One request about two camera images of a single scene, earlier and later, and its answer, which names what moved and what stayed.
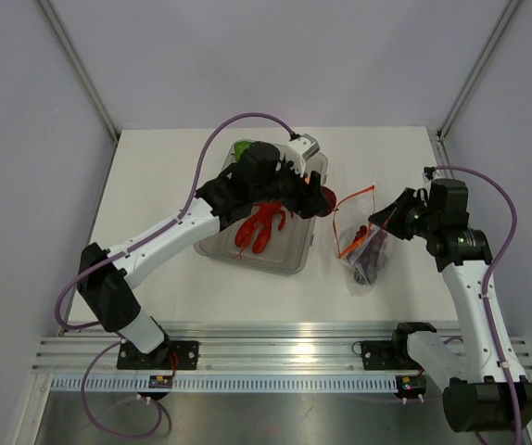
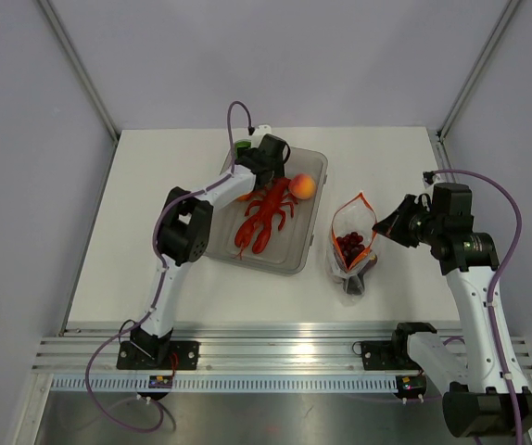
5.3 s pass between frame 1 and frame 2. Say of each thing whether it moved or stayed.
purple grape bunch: moved
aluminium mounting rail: stayed
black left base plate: stayed
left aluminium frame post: stayed
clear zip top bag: moved
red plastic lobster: stayed
